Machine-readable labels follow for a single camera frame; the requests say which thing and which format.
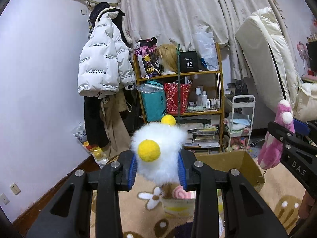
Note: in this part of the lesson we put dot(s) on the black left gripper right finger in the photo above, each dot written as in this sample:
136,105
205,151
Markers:
246,213

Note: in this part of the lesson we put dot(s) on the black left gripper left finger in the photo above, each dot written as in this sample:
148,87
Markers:
68,212

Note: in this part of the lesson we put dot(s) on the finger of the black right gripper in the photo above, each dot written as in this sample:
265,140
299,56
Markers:
298,152

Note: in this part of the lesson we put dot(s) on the pink and white plush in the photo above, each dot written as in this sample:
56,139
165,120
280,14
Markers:
271,151

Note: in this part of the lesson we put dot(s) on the white fluffy egg plush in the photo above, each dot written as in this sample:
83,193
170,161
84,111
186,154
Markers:
156,146

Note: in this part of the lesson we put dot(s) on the pink toast plush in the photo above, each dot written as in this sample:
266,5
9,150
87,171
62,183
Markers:
179,193

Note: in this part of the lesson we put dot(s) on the person's right hand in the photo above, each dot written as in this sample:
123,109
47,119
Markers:
306,206

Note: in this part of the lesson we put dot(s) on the beige patterned blanket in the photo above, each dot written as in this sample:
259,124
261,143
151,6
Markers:
142,213

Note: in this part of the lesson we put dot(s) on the snack bags on floor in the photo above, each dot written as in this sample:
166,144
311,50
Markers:
95,151

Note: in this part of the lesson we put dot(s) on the open cardboard box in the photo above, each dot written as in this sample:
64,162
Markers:
241,160

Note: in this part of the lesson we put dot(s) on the white rolling cart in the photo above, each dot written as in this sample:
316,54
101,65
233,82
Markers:
239,122

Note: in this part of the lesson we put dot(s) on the black hanging garment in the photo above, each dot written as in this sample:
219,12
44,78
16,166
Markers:
94,125

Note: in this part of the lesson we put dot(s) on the stack of books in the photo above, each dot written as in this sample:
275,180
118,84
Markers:
201,135

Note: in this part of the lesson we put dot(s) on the cream folded mattress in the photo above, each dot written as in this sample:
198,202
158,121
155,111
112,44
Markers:
270,61

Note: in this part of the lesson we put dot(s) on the white toiletry bottles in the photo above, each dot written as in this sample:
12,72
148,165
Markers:
204,103

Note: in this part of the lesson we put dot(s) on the wooden shelf unit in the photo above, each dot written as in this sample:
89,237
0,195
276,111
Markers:
218,88

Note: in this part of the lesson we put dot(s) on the beige hanging coat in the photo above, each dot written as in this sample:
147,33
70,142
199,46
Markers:
117,134

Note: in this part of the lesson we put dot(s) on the black box labelled 40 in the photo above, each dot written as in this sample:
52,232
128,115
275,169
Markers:
188,62

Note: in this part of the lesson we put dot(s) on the red patterned gift bag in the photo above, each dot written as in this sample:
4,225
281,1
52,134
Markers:
171,92

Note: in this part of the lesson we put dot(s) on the teal storage bag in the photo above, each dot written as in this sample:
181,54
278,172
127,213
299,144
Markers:
154,100

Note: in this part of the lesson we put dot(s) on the clear plastic bag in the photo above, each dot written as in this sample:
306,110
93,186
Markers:
205,47

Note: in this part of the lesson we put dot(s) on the white puffer jacket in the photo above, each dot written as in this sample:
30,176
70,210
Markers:
104,63

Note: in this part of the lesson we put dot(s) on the blond wig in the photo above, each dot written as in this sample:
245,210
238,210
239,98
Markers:
167,54

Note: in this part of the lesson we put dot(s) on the colourful cartoon bag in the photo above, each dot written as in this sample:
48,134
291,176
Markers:
145,50

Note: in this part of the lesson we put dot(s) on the floral white curtain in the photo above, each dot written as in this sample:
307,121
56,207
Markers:
177,21

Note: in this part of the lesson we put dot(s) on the white wall socket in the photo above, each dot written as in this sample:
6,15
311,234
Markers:
4,198
15,189

